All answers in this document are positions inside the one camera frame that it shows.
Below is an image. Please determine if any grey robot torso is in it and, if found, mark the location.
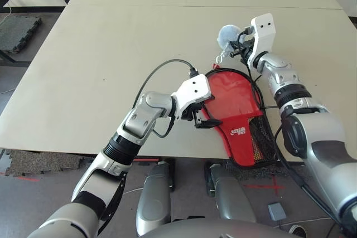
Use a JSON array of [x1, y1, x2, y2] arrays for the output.
[[139, 220, 302, 238]]

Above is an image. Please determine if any silver right robot leg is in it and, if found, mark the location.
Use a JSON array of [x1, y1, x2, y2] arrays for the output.
[[209, 164, 257, 224]]

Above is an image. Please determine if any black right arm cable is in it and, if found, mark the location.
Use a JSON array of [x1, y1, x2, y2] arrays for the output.
[[237, 26, 350, 238]]

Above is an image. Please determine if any black left robot foot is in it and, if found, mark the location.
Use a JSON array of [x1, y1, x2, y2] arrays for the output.
[[167, 158, 177, 193]]

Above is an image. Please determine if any grey plush keychain toy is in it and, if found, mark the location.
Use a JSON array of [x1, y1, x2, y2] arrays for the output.
[[214, 25, 243, 65]]

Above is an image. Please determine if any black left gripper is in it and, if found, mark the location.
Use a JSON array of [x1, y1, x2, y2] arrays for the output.
[[180, 95, 223, 130]]

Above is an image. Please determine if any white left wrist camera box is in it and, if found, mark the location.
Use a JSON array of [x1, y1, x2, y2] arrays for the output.
[[171, 74, 212, 119]]

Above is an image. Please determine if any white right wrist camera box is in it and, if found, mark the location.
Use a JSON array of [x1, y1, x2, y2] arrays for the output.
[[247, 12, 277, 67]]

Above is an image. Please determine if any speckled floor mat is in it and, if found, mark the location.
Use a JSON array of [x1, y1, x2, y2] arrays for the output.
[[237, 162, 288, 179], [4, 150, 96, 178]]

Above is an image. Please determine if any black white sneaker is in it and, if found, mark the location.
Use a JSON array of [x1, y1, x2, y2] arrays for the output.
[[288, 223, 308, 236]]

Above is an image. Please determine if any silver robot leg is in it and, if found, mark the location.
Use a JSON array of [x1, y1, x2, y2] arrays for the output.
[[209, 164, 257, 224], [136, 162, 172, 236]]

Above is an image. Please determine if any black right robot foot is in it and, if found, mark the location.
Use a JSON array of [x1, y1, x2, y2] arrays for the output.
[[204, 161, 217, 197]]

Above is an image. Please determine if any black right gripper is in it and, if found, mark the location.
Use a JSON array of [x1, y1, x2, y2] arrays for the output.
[[229, 37, 255, 60]]

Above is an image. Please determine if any silver left robot leg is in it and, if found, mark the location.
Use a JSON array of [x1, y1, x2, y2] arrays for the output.
[[136, 162, 172, 236]]

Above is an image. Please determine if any grey foot pedal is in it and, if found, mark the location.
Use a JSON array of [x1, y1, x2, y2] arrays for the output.
[[267, 201, 288, 221]]

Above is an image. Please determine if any red floor tape cross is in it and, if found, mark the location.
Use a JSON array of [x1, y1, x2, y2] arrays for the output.
[[242, 176, 286, 196]]

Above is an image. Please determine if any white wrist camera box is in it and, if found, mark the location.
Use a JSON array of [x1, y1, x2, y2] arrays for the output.
[[247, 12, 277, 67], [171, 74, 212, 119]]

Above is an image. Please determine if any black robot foot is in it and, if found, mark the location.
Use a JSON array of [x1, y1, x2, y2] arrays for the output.
[[204, 161, 217, 197], [167, 158, 177, 193]]

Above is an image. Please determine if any red black paddle case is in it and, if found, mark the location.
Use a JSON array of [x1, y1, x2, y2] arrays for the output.
[[199, 67, 278, 168]]

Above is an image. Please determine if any black foam floor mat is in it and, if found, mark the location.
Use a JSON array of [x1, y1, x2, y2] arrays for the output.
[[0, 16, 43, 54]]

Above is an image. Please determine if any white floor cable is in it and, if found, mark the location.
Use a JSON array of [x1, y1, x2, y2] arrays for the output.
[[122, 187, 146, 195]]

